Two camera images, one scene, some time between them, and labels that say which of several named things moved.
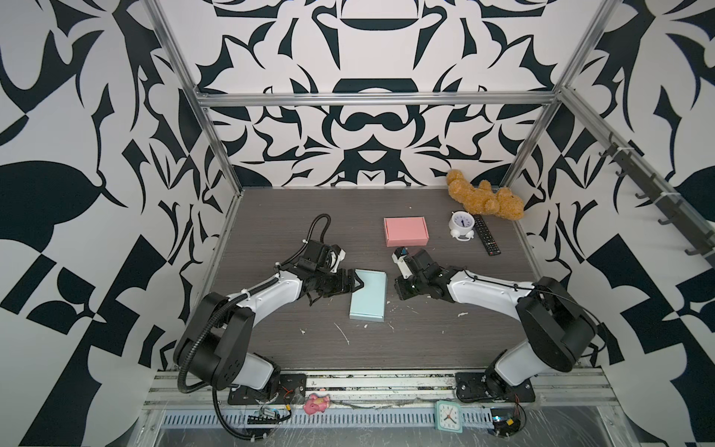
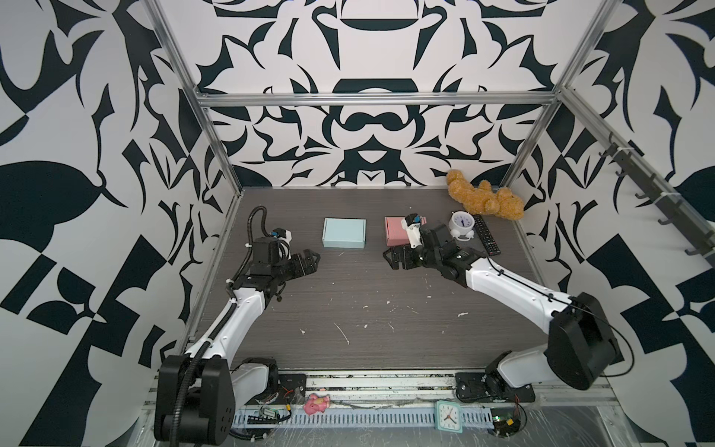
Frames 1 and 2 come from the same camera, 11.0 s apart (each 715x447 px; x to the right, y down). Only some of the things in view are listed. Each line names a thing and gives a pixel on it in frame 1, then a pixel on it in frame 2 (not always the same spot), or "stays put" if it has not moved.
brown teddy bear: [482, 198] stays put
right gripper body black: [406, 287] → [415, 257]
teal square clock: [449, 416] stays put
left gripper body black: [333, 283] → [290, 270]
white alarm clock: [461, 225] stays put
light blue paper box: [369, 303] → [344, 233]
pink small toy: [316, 403] stays put
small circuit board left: [268, 416] stays put
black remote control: [491, 245] stays put
